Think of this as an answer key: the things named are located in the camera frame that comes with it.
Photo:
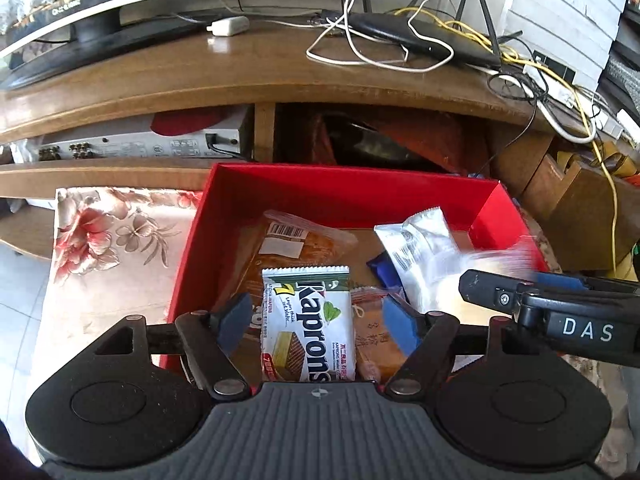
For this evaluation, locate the white power adapter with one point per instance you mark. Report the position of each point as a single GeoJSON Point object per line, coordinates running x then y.
{"type": "Point", "coordinates": [227, 26]}

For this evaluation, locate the orange brown bag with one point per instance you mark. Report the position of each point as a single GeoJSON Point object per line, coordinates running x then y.
{"type": "Point", "coordinates": [410, 140]}

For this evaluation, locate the silver audio receiver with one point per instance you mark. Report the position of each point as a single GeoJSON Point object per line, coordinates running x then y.
{"type": "Point", "coordinates": [140, 145]}

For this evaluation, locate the clear orange bread packet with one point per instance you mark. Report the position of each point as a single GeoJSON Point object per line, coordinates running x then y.
{"type": "Point", "coordinates": [300, 245]}

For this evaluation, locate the white green wafer packet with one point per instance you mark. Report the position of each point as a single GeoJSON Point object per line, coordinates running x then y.
{"type": "Point", "coordinates": [310, 330]}

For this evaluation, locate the white power strip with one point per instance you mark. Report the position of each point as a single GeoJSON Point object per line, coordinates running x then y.
{"type": "Point", "coordinates": [560, 92]}

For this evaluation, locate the black wifi router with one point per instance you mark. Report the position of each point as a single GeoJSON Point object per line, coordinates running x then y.
{"type": "Point", "coordinates": [425, 40]}

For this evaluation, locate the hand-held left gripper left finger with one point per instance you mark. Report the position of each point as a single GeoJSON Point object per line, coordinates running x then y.
{"type": "Point", "coordinates": [234, 325]}

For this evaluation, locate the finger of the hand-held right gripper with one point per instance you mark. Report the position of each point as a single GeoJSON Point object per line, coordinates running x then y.
{"type": "Point", "coordinates": [485, 290]}
{"type": "Point", "coordinates": [562, 281]}

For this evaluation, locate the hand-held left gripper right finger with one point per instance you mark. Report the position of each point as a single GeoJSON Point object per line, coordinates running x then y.
{"type": "Point", "coordinates": [400, 325]}

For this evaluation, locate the clear round bun packet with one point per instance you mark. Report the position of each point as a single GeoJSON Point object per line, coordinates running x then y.
{"type": "Point", "coordinates": [480, 262]}

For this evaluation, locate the red cardboard box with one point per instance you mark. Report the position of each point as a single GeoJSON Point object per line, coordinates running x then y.
{"type": "Point", "coordinates": [300, 195]}

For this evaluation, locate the black metal rack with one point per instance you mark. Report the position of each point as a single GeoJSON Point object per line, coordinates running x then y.
{"type": "Point", "coordinates": [625, 20]}

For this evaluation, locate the small orange clear packet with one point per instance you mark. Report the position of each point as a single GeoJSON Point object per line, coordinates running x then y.
{"type": "Point", "coordinates": [372, 350]}

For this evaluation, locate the red flat item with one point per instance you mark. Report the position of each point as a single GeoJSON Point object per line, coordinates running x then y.
{"type": "Point", "coordinates": [195, 122]}

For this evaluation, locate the wooden television stand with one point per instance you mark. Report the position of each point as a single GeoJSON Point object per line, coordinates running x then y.
{"type": "Point", "coordinates": [175, 75]}

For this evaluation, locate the dark blue snack packet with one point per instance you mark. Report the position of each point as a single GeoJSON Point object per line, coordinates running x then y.
{"type": "Point", "coordinates": [382, 270]}

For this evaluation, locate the floral tablecloth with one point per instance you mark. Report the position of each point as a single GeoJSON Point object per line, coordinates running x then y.
{"type": "Point", "coordinates": [100, 240]}

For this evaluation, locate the white silver snack packet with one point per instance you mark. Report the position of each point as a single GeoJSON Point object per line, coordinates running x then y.
{"type": "Point", "coordinates": [415, 250]}

